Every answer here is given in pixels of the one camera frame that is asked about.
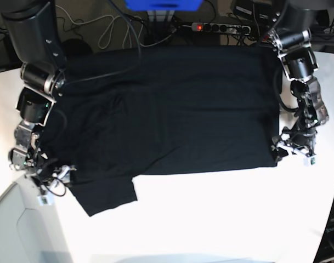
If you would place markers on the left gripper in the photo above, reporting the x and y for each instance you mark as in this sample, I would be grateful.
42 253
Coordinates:
300 138

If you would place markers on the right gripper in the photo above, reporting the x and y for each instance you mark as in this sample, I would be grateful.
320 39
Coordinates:
23 162

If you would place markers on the black T-shirt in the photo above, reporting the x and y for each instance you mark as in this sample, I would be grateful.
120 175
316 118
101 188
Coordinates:
183 110

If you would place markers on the grey plastic panel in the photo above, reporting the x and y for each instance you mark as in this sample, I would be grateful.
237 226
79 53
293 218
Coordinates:
29 232

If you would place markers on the grey power strip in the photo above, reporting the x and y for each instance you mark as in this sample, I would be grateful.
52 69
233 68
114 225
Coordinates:
225 29

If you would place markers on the blue box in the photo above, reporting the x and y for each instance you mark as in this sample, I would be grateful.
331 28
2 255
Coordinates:
178 5

